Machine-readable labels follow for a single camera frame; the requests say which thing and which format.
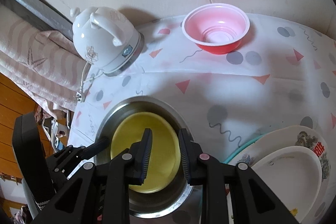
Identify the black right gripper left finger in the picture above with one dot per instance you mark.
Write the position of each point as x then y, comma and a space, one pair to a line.
141, 152

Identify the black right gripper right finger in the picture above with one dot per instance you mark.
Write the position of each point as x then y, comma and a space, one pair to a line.
190, 152

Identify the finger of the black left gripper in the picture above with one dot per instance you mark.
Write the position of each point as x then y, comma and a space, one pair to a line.
94, 149

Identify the yellow plastic bowl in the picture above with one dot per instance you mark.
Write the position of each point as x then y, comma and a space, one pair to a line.
165, 156

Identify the teal round plate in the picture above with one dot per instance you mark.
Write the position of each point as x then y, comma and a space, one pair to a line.
237, 151

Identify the stainless steel bowl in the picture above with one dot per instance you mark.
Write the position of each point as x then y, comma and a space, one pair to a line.
172, 197

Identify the white plate with red characters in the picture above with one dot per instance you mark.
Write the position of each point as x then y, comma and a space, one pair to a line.
286, 137

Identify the red plastic bowl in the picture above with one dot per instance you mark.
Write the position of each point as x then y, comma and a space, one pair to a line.
217, 28

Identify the white floral plate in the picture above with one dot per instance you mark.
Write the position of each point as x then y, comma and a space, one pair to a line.
294, 174

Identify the pink striped cloth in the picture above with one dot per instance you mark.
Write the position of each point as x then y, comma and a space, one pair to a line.
44, 64

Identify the white ceramic electric kettle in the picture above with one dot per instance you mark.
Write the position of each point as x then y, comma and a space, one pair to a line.
106, 39

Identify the white patterned tablecloth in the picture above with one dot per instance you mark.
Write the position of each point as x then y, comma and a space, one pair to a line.
282, 75

